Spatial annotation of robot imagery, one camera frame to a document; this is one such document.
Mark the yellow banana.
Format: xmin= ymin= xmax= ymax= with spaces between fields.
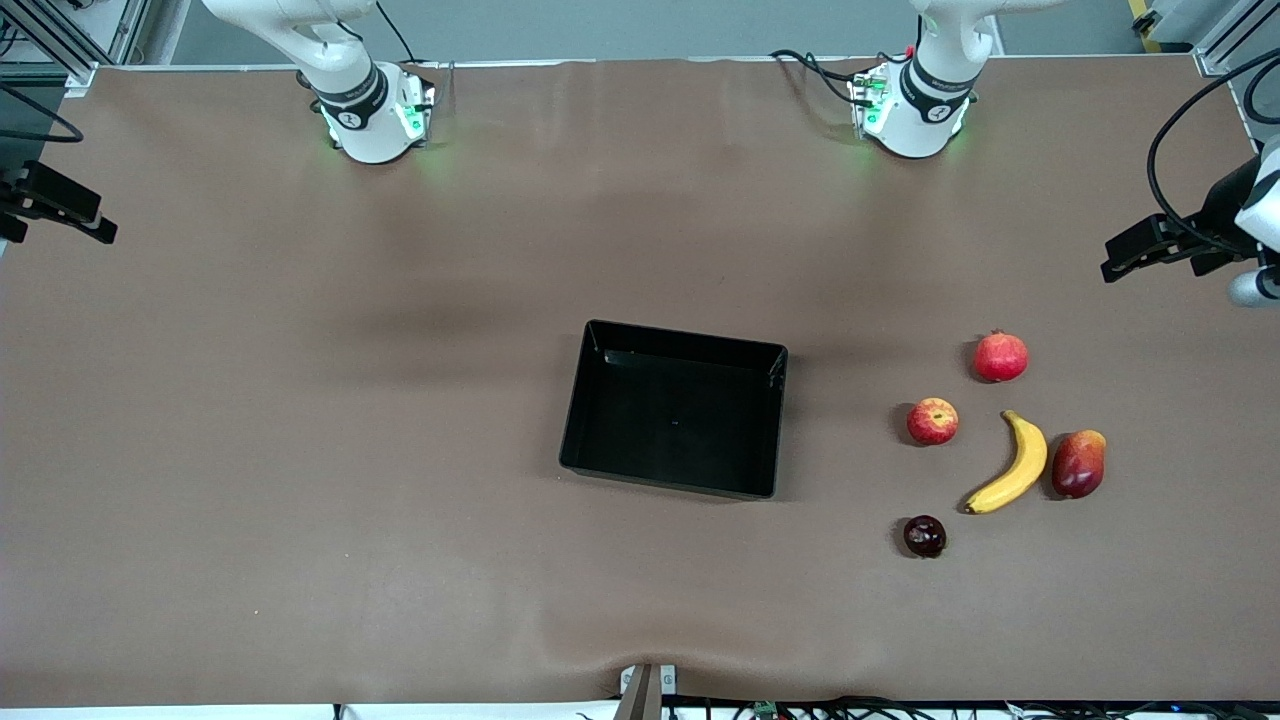
xmin=964 ymin=410 xmax=1049 ymax=516

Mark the red yellow apple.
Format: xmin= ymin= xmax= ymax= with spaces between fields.
xmin=907 ymin=397 xmax=959 ymax=447

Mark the black plastic box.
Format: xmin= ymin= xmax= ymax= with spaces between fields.
xmin=558 ymin=319 xmax=789 ymax=500

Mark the red pomegranate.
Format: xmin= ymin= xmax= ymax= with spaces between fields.
xmin=974 ymin=329 xmax=1030 ymax=384

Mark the red yellow mango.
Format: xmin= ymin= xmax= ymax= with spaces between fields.
xmin=1051 ymin=429 xmax=1108 ymax=500

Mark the dark purple mangosteen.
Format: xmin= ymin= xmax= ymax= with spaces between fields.
xmin=903 ymin=515 xmax=948 ymax=559

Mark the brown table mat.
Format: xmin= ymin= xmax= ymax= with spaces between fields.
xmin=0 ymin=55 xmax=1280 ymax=707

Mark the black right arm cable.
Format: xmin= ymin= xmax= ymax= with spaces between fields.
xmin=0 ymin=85 xmax=85 ymax=144

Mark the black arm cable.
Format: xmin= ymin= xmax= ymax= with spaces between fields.
xmin=1146 ymin=48 xmax=1280 ymax=256
xmin=0 ymin=85 xmax=85 ymax=144

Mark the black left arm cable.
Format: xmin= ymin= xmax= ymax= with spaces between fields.
xmin=1146 ymin=48 xmax=1280 ymax=256

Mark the aluminium frame profile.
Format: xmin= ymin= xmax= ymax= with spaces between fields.
xmin=0 ymin=0 xmax=151 ymax=98
xmin=1195 ymin=0 xmax=1280 ymax=79

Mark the black base cable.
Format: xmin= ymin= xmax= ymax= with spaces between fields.
xmin=375 ymin=0 xmax=421 ymax=66
xmin=768 ymin=48 xmax=871 ymax=106

